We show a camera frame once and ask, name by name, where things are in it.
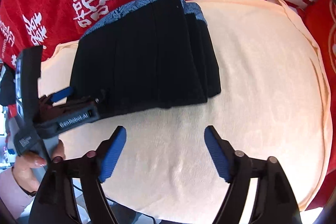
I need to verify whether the person's left hand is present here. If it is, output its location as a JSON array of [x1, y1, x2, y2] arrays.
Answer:
[[12, 139, 66, 193]]

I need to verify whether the pink sleeved left forearm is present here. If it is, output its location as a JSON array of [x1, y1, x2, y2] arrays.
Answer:
[[1, 169, 34, 219]]

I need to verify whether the cream sofa cushion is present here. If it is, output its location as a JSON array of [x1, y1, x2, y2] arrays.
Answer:
[[39, 0, 333, 223]]

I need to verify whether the red patterned cushion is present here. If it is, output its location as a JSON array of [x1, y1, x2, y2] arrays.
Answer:
[[301, 0, 336, 212]]

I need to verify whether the black pants blue waistband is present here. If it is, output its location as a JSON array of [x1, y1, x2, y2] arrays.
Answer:
[[70, 0, 221, 118]]

